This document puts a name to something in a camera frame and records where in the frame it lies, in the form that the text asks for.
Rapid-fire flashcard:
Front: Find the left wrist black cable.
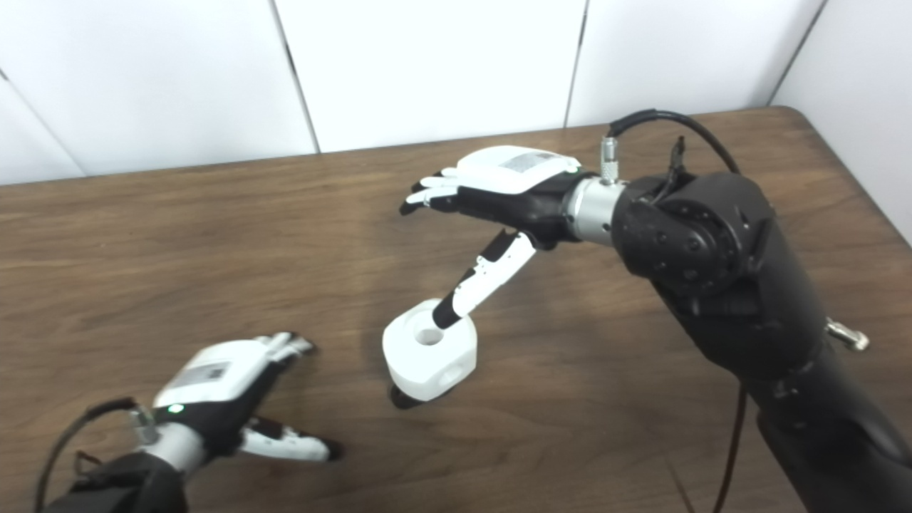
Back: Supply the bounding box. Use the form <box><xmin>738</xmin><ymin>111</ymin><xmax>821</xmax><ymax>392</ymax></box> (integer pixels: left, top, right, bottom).
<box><xmin>33</xmin><ymin>397</ymin><xmax>155</xmax><ymax>513</ymax></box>

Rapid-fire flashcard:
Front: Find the silver metal connector plug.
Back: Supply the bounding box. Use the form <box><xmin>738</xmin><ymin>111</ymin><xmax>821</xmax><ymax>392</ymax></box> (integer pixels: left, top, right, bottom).
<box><xmin>825</xmin><ymin>318</ymin><xmax>871</xmax><ymax>353</ymax></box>

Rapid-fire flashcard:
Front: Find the black plastic holder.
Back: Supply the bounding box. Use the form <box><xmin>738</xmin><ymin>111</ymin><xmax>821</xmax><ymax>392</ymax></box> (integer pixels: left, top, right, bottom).
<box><xmin>389</xmin><ymin>385</ymin><xmax>430</xmax><ymax>410</ymax></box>

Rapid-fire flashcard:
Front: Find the round white plastic piece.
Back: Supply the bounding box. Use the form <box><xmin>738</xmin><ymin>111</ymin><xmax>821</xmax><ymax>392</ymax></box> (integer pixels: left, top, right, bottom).
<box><xmin>382</xmin><ymin>299</ymin><xmax>478</xmax><ymax>402</ymax></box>

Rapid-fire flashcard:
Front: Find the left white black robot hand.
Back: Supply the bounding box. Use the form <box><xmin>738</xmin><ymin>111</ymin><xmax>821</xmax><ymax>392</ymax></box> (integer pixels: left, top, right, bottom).
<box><xmin>152</xmin><ymin>331</ymin><xmax>344</xmax><ymax>464</ymax></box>

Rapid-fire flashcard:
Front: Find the thin dark hanging cable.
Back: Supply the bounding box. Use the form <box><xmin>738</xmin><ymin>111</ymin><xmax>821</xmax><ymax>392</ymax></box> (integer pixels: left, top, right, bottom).
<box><xmin>711</xmin><ymin>385</ymin><xmax>748</xmax><ymax>513</ymax></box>

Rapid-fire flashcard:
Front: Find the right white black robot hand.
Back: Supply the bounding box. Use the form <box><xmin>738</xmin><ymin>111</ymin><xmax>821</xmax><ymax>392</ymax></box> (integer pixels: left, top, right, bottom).
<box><xmin>399</xmin><ymin>145</ymin><xmax>592</xmax><ymax>330</ymax></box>

